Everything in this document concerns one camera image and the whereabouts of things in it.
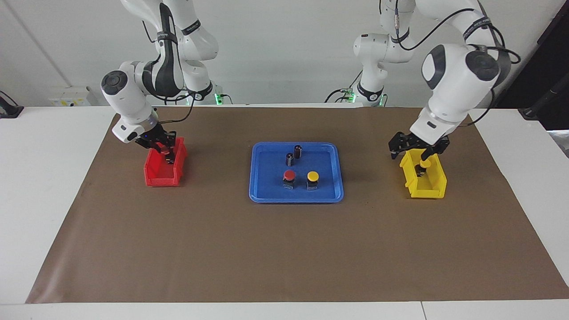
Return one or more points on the black stand pole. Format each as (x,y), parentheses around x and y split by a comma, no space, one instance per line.
(546,100)

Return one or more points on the yellow push button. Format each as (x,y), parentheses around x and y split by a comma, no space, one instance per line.
(424,165)
(313,176)

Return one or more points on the blue plastic tray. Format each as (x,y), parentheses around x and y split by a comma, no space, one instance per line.
(266,191)

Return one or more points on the small black cylinder capacitor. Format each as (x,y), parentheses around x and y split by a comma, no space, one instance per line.
(298,152)
(289,160)

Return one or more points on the brown paper table mat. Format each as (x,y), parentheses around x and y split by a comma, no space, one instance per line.
(284,249)

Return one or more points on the red push button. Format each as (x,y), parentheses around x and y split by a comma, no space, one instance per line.
(289,174)
(165,151)

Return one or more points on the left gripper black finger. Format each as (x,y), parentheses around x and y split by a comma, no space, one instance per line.
(426,158)
(394,150)

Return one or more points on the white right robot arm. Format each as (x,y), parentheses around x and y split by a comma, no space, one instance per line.
(129,102)

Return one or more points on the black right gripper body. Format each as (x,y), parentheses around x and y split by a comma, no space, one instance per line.
(153,138)

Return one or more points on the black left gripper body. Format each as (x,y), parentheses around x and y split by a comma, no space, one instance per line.
(422,146)

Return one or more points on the red plastic parts bin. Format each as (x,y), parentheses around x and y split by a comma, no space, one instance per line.
(162,180)

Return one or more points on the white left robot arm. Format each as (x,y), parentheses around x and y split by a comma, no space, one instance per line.
(453,84)

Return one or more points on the black side panel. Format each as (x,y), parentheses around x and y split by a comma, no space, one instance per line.
(555,53)

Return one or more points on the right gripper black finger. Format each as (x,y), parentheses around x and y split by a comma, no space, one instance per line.
(158,149)
(170,153)

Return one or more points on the white wall socket box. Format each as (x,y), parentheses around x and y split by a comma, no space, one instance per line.
(66,100)

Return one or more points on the yellow plastic parts bin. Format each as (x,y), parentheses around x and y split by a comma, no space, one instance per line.
(431,194)

